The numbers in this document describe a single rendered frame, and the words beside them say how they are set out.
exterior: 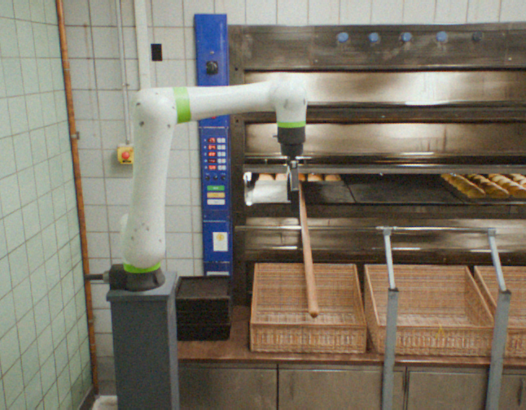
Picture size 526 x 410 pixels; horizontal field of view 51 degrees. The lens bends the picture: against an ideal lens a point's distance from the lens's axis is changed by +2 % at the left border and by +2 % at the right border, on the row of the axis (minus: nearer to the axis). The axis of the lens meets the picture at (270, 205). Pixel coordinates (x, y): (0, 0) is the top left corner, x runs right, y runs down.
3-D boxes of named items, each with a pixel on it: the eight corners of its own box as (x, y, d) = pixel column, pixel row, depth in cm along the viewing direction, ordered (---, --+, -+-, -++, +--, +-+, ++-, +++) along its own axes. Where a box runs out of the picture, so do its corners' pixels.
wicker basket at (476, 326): (361, 309, 308) (362, 263, 300) (463, 311, 307) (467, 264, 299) (374, 355, 261) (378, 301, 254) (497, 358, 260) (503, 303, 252)
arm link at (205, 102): (192, 124, 174) (188, 88, 170) (186, 119, 184) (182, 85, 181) (300, 111, 183) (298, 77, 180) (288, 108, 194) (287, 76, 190)
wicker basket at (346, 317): (254, 307, 309) (254, 261, 302) (354, 309, 308) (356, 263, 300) (248, 353, 262) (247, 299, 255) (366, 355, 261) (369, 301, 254)
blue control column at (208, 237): (235, 273, 510) (230, 31, 454) (252, 273, 510) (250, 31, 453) (207, 399, 324) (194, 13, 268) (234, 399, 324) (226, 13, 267)
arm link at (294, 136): (309, 126, 172) (306, 122, 181) (272, 128, 171) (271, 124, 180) (309, 146, 174) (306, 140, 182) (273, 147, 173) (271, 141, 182)
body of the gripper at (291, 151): (279, 141, 182) (280, 168, 184) (281, 146, 173) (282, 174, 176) (301, 140, 182) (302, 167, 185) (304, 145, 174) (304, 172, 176)
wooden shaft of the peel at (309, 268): (318, 319, 168) (319, 310, 167) (309, 319, 168) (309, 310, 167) (302, 187, 333) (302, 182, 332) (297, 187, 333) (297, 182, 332)
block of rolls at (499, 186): (438, 176, 365) (439, 167, 363) (513, 176, 364) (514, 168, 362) (468, 199, 306) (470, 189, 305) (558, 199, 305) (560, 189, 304)
